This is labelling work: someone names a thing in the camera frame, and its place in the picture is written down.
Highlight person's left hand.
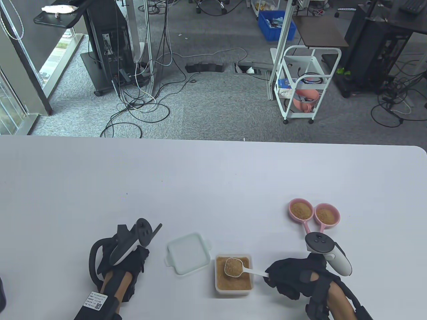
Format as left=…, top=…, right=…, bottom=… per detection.
left=96, top=233, right=150, bottom=303

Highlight tangle of floor cables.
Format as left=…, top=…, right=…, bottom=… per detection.
left=371, top=53, right=427, bottom=128
left=100, top=0, right=249, bottom=138

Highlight black tray shelf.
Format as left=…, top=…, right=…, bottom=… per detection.
left=33, top=5, right=87, bottom=28

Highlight blue plastic bin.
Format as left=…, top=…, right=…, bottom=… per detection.
left=258, top=10, right=297, bottom=42

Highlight brown top stand table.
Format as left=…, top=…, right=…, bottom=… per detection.
left=292, top=15, right=349, bottom=48

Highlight person's left forearm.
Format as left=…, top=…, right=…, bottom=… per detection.
left=100, top=270, right=134, bottom=302

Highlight white rolling cart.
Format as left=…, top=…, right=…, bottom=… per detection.
left=276, top=45, right=342, bottom=125

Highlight person's right hand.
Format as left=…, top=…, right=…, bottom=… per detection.
left=265, top=252, right=341, bottom=300

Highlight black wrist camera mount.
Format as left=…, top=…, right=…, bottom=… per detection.
left=305, top=293, right=331, bottom=320

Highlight black computer rack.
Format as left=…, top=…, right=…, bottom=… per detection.
left=334, top=3, right=414, bottom=98

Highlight black keyboard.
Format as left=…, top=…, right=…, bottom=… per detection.
left=399, top=0, right=427, bottom=14

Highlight white plastic coffee spoon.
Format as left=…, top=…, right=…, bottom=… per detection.
left=224, top=257, right=270, bottom=279

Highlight silver metal frame post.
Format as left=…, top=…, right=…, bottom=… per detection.
left=267, top=0, right=296, bottom=100
left=144, top=0, right=154, bottom=97

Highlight white cloth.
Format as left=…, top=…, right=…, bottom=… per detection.
left=41, top=5, right=79, bottom=15

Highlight black power strip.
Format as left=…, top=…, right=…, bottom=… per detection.
left=185, top=62, right=226, bottom=73

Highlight black white hand controller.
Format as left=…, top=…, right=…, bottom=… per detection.
left=305, top=232, right=352, bottom=276
left=89, top=218, right=151, bottom=284

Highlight person's right forearm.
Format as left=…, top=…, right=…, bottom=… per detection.
left=327, top=279, right=358, bottom=320

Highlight grey floor socket box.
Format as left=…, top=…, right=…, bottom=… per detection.
left=234, top=61, right=272, bottom=75

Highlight pink handled ceramic dish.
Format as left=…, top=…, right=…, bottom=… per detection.
left=314, top=203, right=341, bottom=234
left=288, top=198, right=315, bottom=235

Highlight black wheeled equipment stand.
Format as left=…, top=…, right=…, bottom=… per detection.
left=80, top=0, right=154, bottom=97

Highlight office chair wheel base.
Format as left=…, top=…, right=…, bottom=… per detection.
left=194, top=0, right=231, bottom=15

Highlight pink plastic basin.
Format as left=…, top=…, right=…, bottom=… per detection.
left=293, top=88, right=320, bottom=112

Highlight scooped brown sugar granules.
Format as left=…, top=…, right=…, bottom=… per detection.
left=316, top=207, right=336, bottom=224
left=225, top=258, right=243, bottom=276
left=290, top=202, right=312, bottom=220

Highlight black desk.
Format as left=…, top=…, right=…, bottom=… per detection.
left=384, top=0, right=427, bottom=34

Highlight clear plastic sugar container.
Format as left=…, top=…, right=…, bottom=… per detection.
left=214, top=254, right=253, bottom=298

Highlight black wrist band white label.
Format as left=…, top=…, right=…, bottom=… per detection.
left=353, top=302, right=375, bottom=320
left=73, top=291, right=122, bottom=320

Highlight clear container lid green seal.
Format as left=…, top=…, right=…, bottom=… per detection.
left=164, top=233, right=213, bottom=276

